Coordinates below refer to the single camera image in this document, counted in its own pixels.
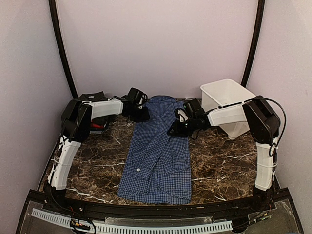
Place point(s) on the white slotted cable duct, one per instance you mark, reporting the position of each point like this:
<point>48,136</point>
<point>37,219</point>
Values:
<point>124,226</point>

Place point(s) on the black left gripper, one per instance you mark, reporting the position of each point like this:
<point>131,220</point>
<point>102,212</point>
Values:
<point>146,116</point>

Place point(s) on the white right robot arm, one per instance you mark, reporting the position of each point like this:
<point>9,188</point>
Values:
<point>264,125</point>

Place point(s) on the red plaid folded shirt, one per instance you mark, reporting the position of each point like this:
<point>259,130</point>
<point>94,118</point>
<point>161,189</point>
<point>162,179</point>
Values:
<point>97,127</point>

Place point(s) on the black striped folded shirt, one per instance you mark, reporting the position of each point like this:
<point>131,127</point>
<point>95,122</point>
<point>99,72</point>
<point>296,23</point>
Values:
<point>93,97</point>

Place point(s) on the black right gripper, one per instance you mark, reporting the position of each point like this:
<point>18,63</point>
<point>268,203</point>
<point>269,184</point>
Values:
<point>177,130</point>

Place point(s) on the black frame post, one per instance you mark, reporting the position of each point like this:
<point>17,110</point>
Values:
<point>61,48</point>
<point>254,42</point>

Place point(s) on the black front table rail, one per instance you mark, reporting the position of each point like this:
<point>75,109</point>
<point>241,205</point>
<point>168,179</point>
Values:
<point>233,209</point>

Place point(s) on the black left frame post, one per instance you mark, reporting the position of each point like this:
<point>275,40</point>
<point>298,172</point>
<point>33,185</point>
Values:
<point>61,48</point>

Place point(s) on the white plastic basket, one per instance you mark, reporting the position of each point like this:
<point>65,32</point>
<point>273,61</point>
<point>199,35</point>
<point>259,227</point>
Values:
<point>224,92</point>

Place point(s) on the black right frame post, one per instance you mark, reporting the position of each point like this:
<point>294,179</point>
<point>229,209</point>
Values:
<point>254,42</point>

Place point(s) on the blue checked long sleeve shirt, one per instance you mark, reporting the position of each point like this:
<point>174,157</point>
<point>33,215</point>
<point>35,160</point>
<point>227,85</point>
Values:
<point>158,166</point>

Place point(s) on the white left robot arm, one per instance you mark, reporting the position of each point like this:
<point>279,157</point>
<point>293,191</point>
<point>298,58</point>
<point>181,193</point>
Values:
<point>76,124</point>

